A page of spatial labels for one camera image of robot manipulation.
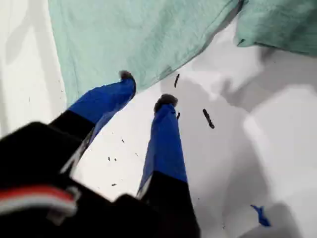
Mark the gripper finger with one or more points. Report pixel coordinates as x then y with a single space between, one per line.
106 99
166 148

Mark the pale green T-shirt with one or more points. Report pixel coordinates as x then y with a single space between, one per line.
111 37

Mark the tiny blue tape scrap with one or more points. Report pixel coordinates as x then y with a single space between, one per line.
261 217

